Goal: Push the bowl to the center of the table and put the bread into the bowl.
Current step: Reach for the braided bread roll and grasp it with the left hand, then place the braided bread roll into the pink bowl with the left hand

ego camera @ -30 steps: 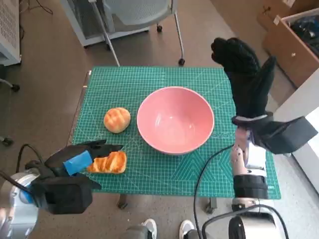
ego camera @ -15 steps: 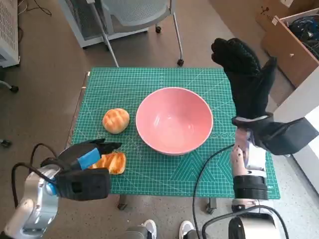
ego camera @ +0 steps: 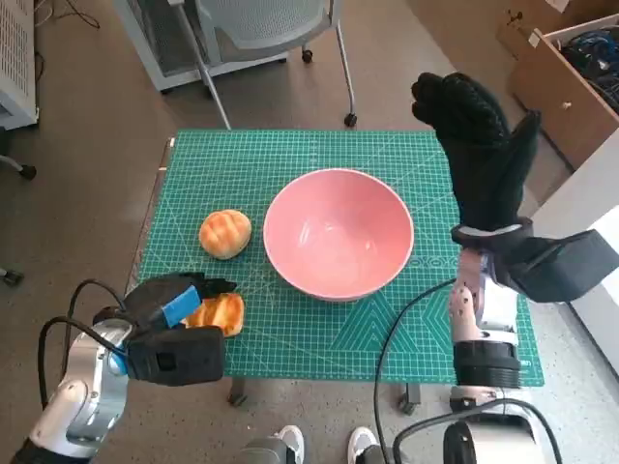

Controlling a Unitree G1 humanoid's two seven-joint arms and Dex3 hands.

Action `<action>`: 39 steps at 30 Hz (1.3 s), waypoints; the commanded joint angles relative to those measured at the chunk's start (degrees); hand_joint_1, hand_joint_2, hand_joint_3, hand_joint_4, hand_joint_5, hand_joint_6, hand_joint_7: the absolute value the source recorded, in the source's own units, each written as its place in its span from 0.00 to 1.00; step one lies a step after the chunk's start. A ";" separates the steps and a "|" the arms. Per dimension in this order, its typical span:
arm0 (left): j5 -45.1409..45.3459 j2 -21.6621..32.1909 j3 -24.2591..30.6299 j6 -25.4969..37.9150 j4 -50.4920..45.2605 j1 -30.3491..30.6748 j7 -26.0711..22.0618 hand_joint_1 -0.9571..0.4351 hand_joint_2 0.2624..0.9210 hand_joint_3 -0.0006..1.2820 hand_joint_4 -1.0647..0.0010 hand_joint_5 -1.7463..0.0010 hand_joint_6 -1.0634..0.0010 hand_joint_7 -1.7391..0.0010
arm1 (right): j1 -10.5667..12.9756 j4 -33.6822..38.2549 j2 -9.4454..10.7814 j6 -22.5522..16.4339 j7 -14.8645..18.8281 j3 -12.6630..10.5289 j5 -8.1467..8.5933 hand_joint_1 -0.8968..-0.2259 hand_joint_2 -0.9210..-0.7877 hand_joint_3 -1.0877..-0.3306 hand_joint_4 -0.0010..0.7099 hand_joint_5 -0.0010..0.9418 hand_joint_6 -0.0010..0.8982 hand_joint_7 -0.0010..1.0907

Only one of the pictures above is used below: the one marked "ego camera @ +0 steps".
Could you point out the grey mesh office chair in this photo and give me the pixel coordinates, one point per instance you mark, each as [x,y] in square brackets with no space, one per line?
[261,19]

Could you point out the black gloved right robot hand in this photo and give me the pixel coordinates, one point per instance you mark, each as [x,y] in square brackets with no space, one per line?
[483,169]

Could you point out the white rounded panel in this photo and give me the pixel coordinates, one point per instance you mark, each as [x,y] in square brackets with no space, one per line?
[610,232]

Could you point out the pink bowl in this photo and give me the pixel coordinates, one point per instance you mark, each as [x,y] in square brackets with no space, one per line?
[338,232]

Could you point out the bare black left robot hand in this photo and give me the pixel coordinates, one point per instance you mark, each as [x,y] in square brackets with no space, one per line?
[145,299]

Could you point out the round toy bread bun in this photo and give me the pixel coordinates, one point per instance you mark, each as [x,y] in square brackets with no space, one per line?
[225,234]

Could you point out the white perforated cabinet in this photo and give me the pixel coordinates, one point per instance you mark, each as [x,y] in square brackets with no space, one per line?
[14,48]

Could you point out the black table leg caster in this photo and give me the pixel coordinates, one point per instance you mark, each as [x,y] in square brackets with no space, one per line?
[237,394]
[408,398]

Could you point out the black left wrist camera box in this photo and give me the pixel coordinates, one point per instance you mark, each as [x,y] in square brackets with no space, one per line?
[174,357]

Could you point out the white side table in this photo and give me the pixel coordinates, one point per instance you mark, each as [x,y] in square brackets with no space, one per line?
[566,203]

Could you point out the black office chair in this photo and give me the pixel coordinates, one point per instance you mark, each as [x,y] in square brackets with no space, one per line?
[29,171]

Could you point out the green cutting mat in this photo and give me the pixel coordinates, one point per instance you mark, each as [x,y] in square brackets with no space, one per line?
[314,338]

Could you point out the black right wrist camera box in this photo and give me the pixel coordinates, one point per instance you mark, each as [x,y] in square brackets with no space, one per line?
[556,266]

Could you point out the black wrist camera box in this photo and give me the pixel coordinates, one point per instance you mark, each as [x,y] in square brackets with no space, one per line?
[556,266]
[174,357]

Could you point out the square toy bread loaf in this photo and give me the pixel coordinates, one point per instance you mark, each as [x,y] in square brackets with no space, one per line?
[222,311]

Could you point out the brown cardboard box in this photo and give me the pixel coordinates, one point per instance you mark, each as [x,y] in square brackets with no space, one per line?
[532,19]

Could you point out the grey mesh metal cabinet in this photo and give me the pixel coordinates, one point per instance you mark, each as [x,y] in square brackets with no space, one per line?
[142,48]

